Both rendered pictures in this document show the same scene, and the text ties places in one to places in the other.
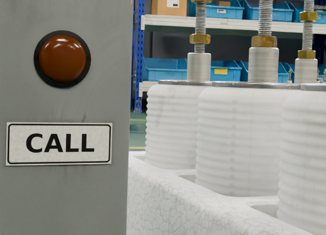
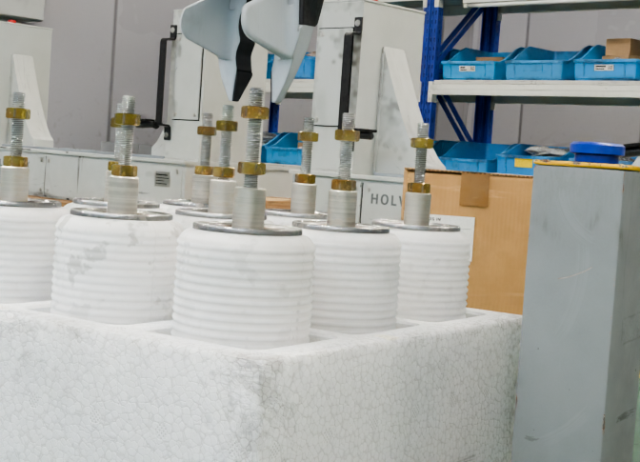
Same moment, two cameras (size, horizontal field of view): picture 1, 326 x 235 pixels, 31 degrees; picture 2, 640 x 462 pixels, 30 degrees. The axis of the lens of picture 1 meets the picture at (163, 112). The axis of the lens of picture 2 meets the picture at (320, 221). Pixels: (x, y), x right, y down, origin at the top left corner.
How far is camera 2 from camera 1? 1.19 m
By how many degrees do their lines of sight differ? 125
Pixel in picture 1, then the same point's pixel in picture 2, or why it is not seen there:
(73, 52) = not seen: hidden behind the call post
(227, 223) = (481, 328)
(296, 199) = (460, 302)
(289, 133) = (457, 262)
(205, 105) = (394, 253)
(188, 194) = (438, 330)
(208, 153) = (393, 297)
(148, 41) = not seen: outside the picture
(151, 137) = (304, 309)
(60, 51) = not seen: hidden behind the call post
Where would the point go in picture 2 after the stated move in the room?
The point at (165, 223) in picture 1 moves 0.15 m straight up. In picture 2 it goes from (423, 369) to (437, 167)
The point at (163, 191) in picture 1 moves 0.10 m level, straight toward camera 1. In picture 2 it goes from (421, 339) to (519, 335)
